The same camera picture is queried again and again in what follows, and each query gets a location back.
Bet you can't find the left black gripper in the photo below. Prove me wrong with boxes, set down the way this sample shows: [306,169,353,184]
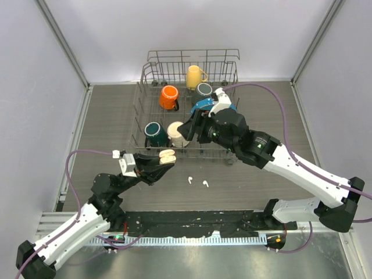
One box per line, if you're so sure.
[114,152,174,195]

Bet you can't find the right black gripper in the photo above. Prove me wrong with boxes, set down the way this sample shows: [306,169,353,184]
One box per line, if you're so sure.
[178,108,238,153]

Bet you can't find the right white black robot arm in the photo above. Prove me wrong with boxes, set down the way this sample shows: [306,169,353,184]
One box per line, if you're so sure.
[177,108,364,233]

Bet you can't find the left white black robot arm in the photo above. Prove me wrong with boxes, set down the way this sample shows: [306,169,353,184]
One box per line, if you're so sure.
[16,149,176,278]

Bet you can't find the blue plate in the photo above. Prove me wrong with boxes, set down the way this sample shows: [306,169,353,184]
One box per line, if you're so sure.
[191,98,227,115]

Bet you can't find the cream white mug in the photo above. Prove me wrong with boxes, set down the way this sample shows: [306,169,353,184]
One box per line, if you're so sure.
[167,121,189,148]

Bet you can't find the dark green mug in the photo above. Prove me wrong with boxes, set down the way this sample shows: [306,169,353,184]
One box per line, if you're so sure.
[144,121,169,150]

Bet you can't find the grey mug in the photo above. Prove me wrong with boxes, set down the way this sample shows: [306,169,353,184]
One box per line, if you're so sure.
[191,83,213,106]

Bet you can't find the orange mug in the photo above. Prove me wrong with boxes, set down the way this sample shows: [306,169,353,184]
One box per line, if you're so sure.
[159,85,179,111]

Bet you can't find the yellow mug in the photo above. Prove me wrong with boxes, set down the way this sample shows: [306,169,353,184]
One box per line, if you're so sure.
[186,65,208,90]

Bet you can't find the white earbud centre right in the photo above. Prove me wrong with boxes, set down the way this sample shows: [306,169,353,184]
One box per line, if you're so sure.
[202,180,209,188]

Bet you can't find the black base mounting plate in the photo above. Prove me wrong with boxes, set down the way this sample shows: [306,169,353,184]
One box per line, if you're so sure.
[120,210,298,238]

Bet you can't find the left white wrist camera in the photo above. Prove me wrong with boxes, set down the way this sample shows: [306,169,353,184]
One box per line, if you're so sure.
[112,150,137,177]

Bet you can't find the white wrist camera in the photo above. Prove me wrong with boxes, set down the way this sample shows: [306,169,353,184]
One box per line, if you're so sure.
[208,88,232,117]
[112,150,137,177]

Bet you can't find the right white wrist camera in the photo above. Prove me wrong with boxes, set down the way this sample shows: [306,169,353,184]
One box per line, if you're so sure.
[208,88,232,117]

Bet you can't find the grey wire dish rack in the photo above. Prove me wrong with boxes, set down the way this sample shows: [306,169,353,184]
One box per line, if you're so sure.
[130,49,240,155]

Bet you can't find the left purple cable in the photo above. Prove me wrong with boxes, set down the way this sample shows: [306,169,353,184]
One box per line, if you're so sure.
[13,149,114,279]

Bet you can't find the white slotted cable duct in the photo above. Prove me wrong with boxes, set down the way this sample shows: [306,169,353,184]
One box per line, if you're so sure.
[87,235,268,246]

